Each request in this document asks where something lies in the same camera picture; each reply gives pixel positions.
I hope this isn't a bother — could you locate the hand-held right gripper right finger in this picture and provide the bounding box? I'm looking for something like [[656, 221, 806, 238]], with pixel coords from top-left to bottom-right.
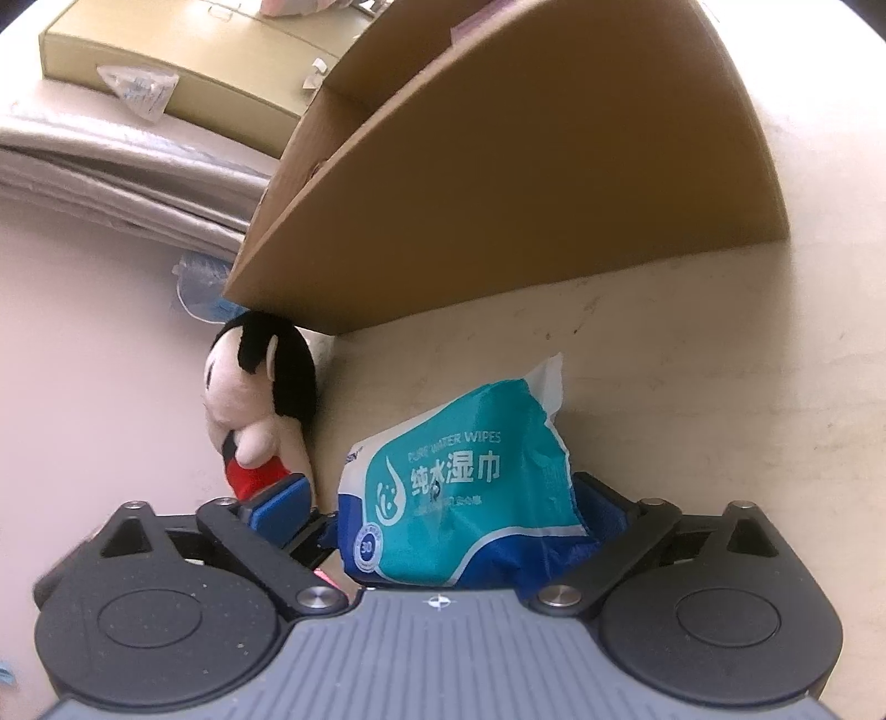
[[529, 472, 783, 616]]

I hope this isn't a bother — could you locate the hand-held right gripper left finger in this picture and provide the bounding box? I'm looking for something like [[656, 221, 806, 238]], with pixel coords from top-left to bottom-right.
[[97, 472, 347, 611]]

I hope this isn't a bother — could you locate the teal wet wipes pack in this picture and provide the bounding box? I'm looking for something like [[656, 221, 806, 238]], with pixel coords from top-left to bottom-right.
[[337, 353, 603, 602]]

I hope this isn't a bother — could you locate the brown cardboard box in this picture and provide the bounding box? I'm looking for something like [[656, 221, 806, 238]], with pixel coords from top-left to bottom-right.
[[221, 0, 792, 337]]

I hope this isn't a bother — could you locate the black haired plush doll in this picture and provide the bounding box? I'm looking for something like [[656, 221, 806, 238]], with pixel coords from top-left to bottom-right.
[[202, 310, 321, 510]]

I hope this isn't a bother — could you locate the blue clear plastic bag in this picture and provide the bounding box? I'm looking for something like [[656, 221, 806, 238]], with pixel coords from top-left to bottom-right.
[[172, 250, 240, 325]]

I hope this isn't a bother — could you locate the grey curtain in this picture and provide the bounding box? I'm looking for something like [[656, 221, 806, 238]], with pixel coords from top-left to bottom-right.
[[0, 89, 279, 259]]

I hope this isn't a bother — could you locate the beige flat box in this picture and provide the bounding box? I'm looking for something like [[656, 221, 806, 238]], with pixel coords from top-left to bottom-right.
[[38, 0, 378, 162]]

